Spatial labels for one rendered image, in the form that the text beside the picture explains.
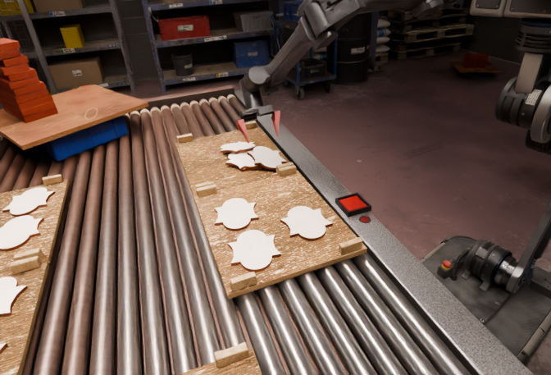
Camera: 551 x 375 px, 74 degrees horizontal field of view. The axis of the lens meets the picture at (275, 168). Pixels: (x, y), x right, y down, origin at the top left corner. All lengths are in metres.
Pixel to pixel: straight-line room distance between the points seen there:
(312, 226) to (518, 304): 1.17
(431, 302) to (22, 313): 0.86
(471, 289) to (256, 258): 1.20
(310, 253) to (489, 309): 1.07
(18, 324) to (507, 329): 1.63
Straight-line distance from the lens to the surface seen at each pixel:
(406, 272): 0.92
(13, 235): 1.22
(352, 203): 1.09
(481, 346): 0.84
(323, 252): 0.91
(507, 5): 1.27
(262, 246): 0.92
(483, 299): 1.86
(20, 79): 1.72
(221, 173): 1.24
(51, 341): 0.92
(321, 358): 0.76
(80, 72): 5.70
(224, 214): 1.03
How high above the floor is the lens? 1.56
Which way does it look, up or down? 30 degrees down
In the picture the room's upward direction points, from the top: 3 degrees counter-clockwise
